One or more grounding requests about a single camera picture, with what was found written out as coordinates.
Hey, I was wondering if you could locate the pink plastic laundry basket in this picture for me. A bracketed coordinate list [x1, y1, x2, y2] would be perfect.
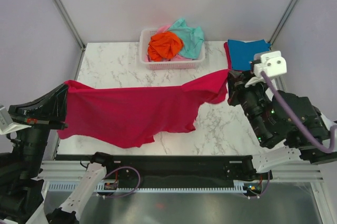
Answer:
[138, 25, 205, 70]

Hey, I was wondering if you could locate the pink t shirt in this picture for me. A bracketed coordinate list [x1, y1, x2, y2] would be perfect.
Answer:
[156, 24, 171, 34]

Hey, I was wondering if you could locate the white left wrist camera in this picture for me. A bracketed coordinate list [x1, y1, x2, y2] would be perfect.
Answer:
[0, 105, 31, 135]

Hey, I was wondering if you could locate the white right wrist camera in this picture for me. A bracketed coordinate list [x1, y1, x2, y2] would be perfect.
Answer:
[251, 51, 287, 77]

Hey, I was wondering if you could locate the white cable duct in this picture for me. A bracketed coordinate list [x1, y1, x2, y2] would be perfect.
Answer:
[47, 181, 246, 193]

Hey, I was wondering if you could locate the aluminium frame post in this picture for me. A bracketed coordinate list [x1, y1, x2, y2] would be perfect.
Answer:
[269, 0, 300, 46]
[36, 0, 86, 51]

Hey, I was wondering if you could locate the teal t shirt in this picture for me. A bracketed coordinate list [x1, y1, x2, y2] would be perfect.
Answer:
[168, 18, 204, 60]

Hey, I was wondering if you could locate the right aluminium frame post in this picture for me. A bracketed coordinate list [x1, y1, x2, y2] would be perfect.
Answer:
[269, 0, 300, 46]

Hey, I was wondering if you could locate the folded blue t shirt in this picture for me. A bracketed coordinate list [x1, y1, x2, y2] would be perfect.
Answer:
[226, 40, 271, 71]

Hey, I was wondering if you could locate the left aluminium frame post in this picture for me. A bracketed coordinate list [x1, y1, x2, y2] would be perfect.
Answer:
[36, 0, 86, 51]

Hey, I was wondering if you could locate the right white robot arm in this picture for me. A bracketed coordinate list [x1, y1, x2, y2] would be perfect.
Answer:
[227, 70, 336, 179]

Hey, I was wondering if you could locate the orange t shirt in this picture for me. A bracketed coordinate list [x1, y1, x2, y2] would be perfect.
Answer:
[147, 31, 184, 62]

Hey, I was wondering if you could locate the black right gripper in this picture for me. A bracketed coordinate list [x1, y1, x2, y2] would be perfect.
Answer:
[223, 70, 269, 147]

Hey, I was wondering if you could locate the crimson red t shirt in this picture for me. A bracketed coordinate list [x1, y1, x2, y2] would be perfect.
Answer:
[57, 69, 229, 149]

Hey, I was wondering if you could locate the folded red t shirt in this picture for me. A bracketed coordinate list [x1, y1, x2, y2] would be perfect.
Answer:
[223, 41, 255, 73]

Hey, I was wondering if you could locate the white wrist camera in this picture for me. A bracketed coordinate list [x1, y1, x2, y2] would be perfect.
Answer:
[251, 51, 287, 77]
[0, 105, 31, 135]

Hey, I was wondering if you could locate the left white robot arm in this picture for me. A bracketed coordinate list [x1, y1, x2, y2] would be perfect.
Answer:
[1, 84, 116, 223]

